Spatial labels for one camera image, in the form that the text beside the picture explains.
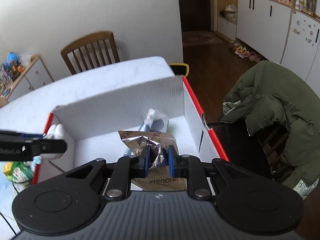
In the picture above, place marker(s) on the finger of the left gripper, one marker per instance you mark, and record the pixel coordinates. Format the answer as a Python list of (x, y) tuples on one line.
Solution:
[(22, 146)]

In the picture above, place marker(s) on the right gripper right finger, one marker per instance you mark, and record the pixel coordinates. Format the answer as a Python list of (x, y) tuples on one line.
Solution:
[(193, 171)]

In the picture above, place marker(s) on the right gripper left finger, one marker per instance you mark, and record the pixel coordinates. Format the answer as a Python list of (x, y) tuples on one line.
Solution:
[(123, 171)]

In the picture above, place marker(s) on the white blue tissue pack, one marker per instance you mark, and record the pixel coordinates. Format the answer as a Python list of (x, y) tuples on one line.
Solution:
[(153, 133)]

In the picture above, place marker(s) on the green embroidered sachet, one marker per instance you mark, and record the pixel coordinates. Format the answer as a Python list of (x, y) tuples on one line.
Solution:
[(21, 173)]

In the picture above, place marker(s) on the white fluffy pouch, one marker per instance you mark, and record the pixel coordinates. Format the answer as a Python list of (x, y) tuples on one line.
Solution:
[(55, 132)]

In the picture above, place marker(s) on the red white cardboard box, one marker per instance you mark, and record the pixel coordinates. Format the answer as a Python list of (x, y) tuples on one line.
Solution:
[(92, 125)]

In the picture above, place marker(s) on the white drawer cabinet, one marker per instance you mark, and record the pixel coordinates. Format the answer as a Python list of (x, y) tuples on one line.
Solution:
[(33, 77)]

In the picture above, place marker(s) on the blue globe toy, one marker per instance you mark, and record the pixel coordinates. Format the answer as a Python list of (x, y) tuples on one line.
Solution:
[(12, 59)]

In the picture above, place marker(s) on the yellow black bin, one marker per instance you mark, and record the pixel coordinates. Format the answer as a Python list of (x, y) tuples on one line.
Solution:
[(181, 69)]

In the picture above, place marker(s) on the green padded jacket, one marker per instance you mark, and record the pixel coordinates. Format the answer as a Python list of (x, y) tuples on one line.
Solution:
[(270, 94)]

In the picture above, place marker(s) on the brown wooden chair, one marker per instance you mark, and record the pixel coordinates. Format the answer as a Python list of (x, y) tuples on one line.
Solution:
[(90, 51)]

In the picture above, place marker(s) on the doormat rug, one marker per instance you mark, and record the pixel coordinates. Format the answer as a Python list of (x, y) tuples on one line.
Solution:
[(197, 38)]

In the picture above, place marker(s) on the pile of shoes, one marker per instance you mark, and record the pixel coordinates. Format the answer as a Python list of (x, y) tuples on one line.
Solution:
[(243, 52)]

